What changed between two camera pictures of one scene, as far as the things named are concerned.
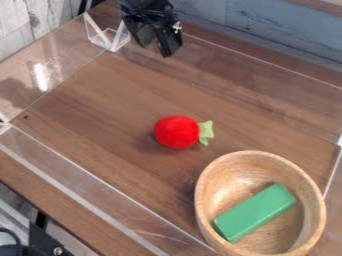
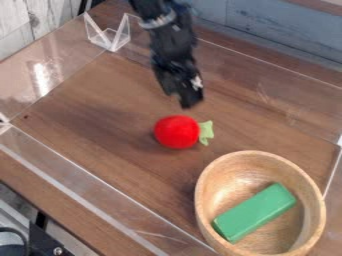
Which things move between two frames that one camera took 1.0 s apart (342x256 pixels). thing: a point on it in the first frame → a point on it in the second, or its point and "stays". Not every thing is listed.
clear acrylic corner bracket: [107, 38] stays
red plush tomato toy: [179, 131] stays
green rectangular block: [241, 220] stays
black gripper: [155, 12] → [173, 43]
